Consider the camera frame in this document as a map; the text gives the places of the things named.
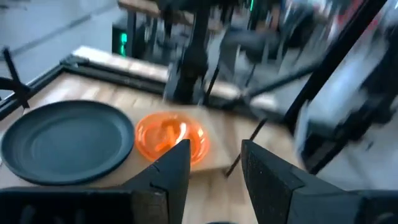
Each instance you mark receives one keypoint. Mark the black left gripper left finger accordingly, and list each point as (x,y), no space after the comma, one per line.
(172,174)

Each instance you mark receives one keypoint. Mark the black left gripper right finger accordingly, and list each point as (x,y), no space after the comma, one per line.
(270,186)

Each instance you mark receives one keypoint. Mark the orange transparent plate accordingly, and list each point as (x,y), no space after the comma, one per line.
(161,133)

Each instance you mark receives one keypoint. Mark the dark grey round plate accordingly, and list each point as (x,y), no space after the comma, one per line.
(66,143)

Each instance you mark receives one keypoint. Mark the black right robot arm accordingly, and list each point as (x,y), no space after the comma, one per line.
(194,62)

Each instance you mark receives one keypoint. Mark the black metal stand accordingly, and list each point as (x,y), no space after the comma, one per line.
(132,37)

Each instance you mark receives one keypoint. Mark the black box with green light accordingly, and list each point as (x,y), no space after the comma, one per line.
(119,40)

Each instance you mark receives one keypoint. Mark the black aluminium table frame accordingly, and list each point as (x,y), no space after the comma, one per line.
(109,73)

